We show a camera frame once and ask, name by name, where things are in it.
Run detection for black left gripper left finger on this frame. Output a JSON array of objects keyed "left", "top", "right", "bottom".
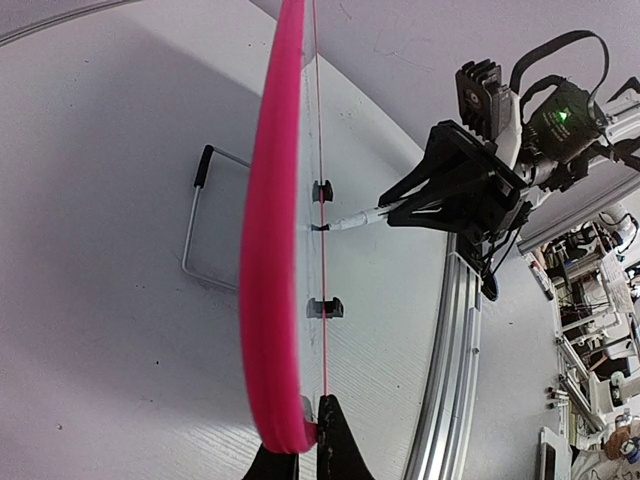
[{"left": 242, "top": 444, "right": 299, "bottom": 480}]

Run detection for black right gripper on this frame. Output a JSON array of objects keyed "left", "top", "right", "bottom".
[{"left": 378, "top": 121, "right": 526, "bottom": 244}]

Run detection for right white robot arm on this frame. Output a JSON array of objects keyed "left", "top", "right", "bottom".
[{"left": 379, "top": 75, "right": 639, "bottom": 245}]

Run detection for right black board clip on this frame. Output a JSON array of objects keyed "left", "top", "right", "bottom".
[{"left": 312, "top": 180, "right": 334, "bottom": 203}]

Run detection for white marker pen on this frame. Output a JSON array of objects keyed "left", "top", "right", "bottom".
[{"left": 311, "top": 205, "right": 394, "bottom": 232}]

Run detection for left black board clip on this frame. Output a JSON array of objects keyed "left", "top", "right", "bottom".
[{"left": 306, "top": 297, "right": 345, "bottom": 320}]

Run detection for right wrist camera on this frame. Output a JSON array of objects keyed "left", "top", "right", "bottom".
[{"left": 455, "top": 59, "right": 523, "bottom": 170}]

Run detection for right camera black cable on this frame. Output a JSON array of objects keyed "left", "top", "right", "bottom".
[{"left": 508, "top": 29, "right": 611, "bottom": 121}]

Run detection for aluminium front rail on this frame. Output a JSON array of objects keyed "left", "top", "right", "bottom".
[{"left": 403, "top": 234, "right": 482, "bottom": 479}]

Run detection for pink framed whiteboard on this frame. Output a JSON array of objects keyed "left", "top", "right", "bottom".
[{"left": 239, "top": 1, "right": 328, "bottom": 454}]

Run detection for cluttered background lab shelves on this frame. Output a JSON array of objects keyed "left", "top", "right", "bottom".
[{"left": 528, "top": 203, "right": 639, "bottom": 479}]

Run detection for black board clip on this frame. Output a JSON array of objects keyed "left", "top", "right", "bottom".
[
  {"left": 312, "top": 180, "right": 334, "bottom": 203},
  {"left": 306, "top": 297, "right": 345, "bottom": 320}
]

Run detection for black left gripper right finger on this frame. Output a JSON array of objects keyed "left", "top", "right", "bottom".
[{"left": 316, "top": 394, "right": 374, "bottom": 480}]

